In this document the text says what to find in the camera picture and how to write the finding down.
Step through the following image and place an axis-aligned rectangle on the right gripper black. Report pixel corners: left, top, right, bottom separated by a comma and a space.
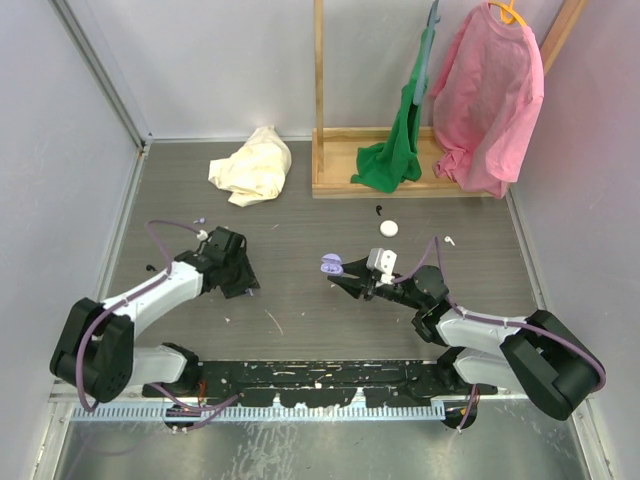
329, 255, 425, 311

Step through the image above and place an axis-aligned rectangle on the orange hanger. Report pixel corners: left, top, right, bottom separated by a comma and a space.
488, 1, 527, 27

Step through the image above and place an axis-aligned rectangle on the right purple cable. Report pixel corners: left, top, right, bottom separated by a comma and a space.
394, 235, 608, 436

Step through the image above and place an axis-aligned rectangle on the wooden clothes rack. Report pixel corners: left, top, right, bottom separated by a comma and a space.
311, 1, 586, 199

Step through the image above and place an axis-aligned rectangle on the purple earbud charging case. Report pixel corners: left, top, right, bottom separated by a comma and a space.
320, 253, 344, 276

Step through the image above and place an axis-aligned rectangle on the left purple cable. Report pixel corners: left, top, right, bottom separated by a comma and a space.
74, 219, 241, 436

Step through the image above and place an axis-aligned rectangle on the cream cloth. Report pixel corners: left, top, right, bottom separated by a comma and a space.
208, 125, 292, 207

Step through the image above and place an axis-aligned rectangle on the pink shirt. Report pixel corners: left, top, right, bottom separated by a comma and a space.
430, 2, 544, 198

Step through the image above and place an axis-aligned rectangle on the white earbud charging case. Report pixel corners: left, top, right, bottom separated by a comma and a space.
379, 220, 399, 238

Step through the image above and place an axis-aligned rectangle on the green shirt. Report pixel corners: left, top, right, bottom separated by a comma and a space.
350, 29, 429, 194

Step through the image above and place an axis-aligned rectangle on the purple cable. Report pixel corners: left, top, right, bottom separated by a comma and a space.
74, 219, 241, 436
394, 235, 608, 436

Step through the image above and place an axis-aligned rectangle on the white cable duct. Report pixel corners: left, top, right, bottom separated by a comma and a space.
71, 401, 446, 423

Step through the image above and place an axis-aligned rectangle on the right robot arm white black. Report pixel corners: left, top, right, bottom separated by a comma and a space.
321, 249, 606, 420

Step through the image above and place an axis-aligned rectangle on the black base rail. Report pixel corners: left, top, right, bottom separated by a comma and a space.
165, 360, 471, 408

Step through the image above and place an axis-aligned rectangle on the blue hanger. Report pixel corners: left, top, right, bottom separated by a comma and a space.
412, 0, 440, 106

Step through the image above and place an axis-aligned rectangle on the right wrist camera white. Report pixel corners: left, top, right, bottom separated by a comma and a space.
366, 248, 397, 286

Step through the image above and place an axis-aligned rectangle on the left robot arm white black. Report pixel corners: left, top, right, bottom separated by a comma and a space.
50, 227, 259, 412

